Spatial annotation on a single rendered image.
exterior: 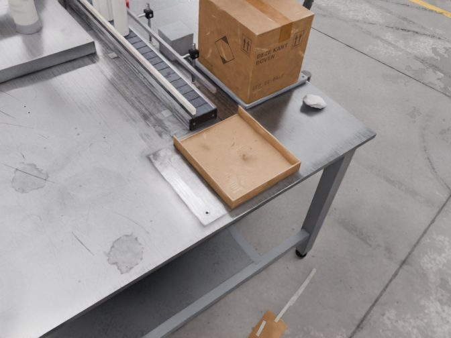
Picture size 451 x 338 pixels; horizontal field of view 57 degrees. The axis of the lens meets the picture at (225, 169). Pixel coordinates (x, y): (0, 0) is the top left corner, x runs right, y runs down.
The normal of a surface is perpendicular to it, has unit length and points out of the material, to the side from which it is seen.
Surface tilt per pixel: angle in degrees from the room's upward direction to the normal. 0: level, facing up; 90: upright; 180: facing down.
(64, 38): 0
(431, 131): 0
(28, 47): 0
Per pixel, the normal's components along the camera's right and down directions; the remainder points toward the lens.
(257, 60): 0.60, 0.63
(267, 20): 0.07, -0.65
